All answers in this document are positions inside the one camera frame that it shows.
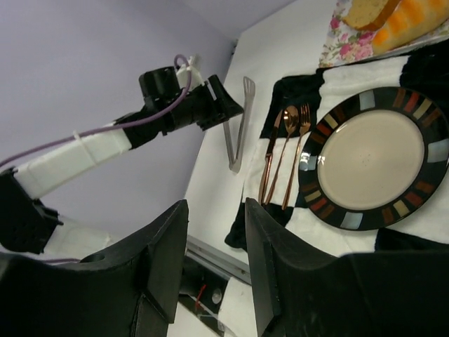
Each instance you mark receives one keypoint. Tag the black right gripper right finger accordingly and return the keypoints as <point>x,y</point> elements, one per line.
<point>299,290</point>

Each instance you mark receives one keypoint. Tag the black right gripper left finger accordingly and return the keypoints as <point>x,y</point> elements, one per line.
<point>127,289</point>

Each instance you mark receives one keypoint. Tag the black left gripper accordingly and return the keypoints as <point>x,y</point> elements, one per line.
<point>206,105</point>

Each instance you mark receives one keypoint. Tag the bread slice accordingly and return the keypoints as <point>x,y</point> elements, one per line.
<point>369,15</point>

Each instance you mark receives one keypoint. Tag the orange croissant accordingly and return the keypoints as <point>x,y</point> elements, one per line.
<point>409,21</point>

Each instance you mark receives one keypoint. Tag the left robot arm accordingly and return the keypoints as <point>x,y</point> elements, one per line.
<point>28,226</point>

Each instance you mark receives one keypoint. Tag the copper spoon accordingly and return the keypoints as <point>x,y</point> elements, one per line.
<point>291,118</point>

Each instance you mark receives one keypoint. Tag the copper knife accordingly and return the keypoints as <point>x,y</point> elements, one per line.
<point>268,158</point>

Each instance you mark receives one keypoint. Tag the copper fork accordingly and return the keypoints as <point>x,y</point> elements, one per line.
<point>305,125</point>

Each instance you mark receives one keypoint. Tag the floral tray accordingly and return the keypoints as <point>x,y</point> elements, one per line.
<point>345,45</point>

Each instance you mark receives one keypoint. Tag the dark rimmed beige plate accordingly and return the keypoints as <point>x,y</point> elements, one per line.
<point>374,159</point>

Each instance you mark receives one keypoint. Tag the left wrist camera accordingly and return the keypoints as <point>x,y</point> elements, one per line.
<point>189,70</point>

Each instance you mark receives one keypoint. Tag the aluminium rail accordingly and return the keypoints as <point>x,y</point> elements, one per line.
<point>216,261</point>

